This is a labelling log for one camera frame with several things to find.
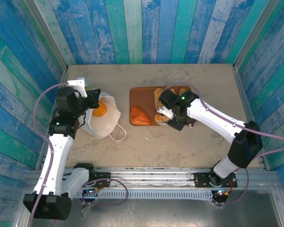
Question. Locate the triangular orange pastry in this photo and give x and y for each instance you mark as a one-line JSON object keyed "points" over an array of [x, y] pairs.
{"points": [[139, 117]]}

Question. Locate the large oval white-orange loaf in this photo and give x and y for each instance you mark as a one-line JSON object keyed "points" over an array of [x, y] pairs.
{"points": [[100, 109]]}

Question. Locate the small controller board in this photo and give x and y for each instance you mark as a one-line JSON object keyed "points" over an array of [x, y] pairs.
{"points": [[92, 191], [221, 192]]}

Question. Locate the small white scrap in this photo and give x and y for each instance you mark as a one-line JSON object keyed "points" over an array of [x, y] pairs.
{"points": [[147, 138]]}

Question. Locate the aluminium table edge strip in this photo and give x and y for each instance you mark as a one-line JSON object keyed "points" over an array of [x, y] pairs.
{"points": [[243, 94], [43, 147]]}

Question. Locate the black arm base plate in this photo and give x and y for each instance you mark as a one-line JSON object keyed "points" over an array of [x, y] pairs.
{"points": [[106, 176], [201, 180]]}

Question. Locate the striped spiral horn bread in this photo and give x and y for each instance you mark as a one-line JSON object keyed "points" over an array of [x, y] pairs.
{"points": [[156, 94]]}

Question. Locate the printed paper bag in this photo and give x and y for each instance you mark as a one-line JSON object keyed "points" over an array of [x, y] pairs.
{"points": [[109, 118]]}

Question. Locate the grey metal base panel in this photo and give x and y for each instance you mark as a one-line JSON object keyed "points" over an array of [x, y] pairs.
{"points": [[168, 212]]}

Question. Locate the brown plastic tray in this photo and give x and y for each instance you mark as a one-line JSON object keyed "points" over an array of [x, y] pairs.
{"points": [[142, 97]]}

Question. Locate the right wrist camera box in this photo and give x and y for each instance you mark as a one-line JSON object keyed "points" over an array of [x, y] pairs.
{"points": [[165, 112]]}

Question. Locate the pale golden croissant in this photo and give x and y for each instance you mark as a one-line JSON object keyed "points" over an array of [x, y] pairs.
{"points": [[173, 90]]}

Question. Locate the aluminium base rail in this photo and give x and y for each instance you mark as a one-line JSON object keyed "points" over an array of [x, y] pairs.
{"points": [[156, 176]]}

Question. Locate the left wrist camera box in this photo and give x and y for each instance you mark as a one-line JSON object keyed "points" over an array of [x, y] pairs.
{"points": [[79, 84]]}

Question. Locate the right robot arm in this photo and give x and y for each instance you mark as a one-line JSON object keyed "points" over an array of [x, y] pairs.
{"points": [[215, 118]]}

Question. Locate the rectangular cheese-topped bread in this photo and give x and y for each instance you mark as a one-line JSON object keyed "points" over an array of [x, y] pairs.
{"points": [[159, 118]]}

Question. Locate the aluminium corner post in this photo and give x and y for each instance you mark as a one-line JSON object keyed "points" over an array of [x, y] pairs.
{"points": [[48, 35], [252, 35]]}

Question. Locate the golden brown croissant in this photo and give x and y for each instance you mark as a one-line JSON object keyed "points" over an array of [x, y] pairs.
{"points": [[185, 89]]}

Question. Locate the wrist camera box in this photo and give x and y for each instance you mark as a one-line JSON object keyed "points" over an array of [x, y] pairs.
{"points": [[79, 84], [165, 112]]}

